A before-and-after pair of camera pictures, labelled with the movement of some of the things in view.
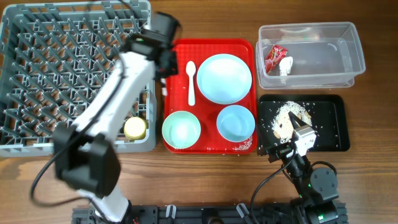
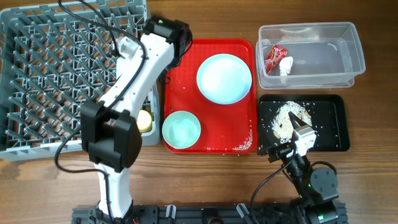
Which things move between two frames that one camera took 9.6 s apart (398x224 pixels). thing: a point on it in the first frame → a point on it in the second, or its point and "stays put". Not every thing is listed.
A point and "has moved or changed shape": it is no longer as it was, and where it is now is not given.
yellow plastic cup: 135,129 has moved or changed shape
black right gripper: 279,152 stays put
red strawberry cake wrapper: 274,55 stays put
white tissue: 285,65 stays put
